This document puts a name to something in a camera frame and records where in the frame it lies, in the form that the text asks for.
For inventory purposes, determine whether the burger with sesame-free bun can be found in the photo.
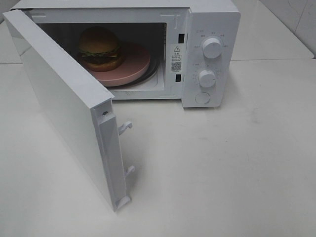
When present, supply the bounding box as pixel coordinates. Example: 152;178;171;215
77;26;125;72

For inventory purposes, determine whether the lower white dial knob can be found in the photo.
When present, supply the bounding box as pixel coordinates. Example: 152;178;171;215
198;70;217;88

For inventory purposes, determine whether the white microwave oven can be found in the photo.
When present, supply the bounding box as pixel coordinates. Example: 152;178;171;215
10;0;240;108

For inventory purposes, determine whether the white dial knob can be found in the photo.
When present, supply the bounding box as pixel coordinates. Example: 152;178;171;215
201;36;223;59
198;70;217;88

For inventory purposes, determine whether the glass microwave turntable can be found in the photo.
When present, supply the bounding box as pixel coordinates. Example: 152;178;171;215
106;58;159;89

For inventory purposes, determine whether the pink round plate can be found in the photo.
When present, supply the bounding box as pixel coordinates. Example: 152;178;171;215
90;42;151;87

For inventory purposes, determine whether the round white door button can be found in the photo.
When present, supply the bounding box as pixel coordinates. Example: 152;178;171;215
195;92;211;105

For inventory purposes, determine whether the white microwave door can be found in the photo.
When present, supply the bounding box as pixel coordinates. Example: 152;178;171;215
4;10;135;211

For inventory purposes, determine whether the upper white dial knob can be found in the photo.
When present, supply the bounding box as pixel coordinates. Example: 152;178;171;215
201;36;223;59

